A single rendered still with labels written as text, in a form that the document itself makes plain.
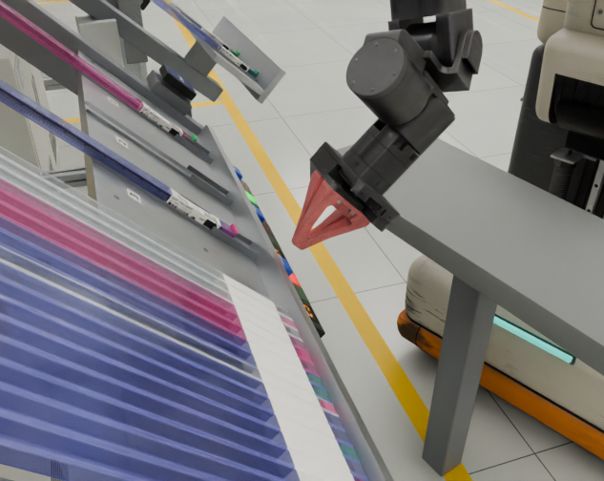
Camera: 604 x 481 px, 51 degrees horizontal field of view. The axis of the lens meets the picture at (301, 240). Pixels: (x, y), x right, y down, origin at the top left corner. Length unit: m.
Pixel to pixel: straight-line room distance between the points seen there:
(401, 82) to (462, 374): 0.69
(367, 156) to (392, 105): 0.07
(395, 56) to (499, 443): 1.03
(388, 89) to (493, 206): 0.48
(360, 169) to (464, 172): 0.48
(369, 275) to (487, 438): 0.60
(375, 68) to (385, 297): 1.22
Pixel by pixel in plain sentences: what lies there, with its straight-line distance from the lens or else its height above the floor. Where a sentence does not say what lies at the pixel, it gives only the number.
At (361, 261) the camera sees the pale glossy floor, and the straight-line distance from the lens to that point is 1.86.
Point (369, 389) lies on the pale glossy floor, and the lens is 1.49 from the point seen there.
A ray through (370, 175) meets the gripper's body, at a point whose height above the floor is 0.80.
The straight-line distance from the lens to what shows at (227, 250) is 0.61.
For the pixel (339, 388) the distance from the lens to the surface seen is 0.49.
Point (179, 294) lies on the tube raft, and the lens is 0.44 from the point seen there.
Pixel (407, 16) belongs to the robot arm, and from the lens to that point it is 0.66.
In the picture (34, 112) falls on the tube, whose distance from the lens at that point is 0.55.
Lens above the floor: 1.10
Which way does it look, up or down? 35 degrees down
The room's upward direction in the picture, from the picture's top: straight up
